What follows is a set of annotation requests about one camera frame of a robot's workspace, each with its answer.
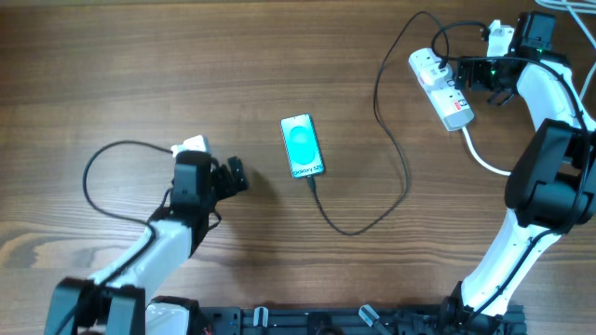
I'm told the white power strip cord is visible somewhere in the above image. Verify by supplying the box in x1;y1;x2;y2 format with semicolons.
460;0;596;178

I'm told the Galaxy S25 smartphone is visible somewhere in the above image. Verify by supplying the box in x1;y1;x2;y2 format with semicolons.
279;114;325;179

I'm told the white charger plug adapter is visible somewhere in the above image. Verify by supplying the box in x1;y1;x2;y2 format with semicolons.
416;62;453;91

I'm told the black USB charging cable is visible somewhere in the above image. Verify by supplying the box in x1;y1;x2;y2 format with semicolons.
305;10;452;237

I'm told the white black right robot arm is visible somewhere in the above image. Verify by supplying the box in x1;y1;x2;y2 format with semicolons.
424;11;595;333

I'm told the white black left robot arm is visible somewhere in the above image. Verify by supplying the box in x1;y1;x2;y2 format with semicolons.
45;136;249;334

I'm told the white power strip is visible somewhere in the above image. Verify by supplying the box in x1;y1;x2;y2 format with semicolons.
408;48;474;131

